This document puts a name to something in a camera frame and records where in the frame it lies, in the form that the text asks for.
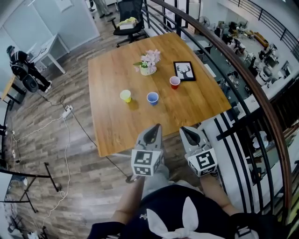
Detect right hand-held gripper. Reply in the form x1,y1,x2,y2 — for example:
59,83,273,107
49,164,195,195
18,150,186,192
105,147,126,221
179,127,219,178

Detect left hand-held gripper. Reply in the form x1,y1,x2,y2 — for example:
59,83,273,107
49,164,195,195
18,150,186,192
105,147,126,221
131,124,164,177

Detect blue paper cup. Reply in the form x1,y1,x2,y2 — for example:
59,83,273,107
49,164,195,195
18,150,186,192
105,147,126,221
146,91,159,106

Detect yellow paper cup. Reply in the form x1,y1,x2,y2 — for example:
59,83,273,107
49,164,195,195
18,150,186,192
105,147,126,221
120,89,132,103

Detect red paper cup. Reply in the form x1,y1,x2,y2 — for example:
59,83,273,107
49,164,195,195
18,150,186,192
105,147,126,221
169,76,181,90

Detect person's left forearm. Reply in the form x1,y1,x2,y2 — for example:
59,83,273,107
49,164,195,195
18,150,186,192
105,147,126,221
112,176,147,225

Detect person's right forearm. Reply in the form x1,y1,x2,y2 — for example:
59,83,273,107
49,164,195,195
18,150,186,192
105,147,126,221
199,172,239,217

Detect black framed deer picture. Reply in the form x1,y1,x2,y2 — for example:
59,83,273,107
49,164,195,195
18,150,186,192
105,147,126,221
173,61,196,82

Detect person's dark top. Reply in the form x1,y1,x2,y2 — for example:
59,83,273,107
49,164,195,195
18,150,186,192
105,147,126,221
87,184,292,239

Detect pink flowers in white pot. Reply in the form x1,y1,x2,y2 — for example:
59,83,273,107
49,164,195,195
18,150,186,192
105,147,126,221
133,49,161,76

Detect white bow cloth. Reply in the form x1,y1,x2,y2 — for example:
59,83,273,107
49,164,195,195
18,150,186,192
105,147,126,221
146,196,226,239

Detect white power strip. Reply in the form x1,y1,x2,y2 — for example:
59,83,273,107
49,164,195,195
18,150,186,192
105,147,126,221
62,105,73,120

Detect black railing with wooden handrail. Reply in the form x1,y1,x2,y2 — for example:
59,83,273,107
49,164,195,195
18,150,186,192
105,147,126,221
142,0,294,225

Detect white box with yellow cloth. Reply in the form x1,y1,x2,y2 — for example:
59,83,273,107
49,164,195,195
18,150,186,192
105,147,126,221
116,16,138,30

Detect yellow sofa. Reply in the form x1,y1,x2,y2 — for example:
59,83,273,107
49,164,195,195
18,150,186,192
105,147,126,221
253,31,269,47

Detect black office chair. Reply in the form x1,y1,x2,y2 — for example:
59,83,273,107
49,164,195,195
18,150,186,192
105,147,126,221
107,0,147,47

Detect black round device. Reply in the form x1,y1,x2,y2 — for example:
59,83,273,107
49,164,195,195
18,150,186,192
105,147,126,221
22,74,39,93

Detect white desk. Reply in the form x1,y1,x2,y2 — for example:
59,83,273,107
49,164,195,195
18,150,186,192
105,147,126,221
27,34,70,75

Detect yellow top black leg table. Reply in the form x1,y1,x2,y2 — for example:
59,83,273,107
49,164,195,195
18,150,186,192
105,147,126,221
0,75,27,105

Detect black floor cable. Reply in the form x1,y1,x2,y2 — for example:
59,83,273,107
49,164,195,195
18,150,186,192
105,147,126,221
37,91,98,148

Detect white floor cable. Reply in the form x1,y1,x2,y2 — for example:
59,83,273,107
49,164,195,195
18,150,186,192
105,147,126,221
11,112,72,231

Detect grey strap buckle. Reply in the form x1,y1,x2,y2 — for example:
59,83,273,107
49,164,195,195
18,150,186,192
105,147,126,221
235,225,253,239

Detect black frame glass desk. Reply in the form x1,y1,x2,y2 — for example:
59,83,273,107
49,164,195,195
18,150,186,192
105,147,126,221
0,162,63,214

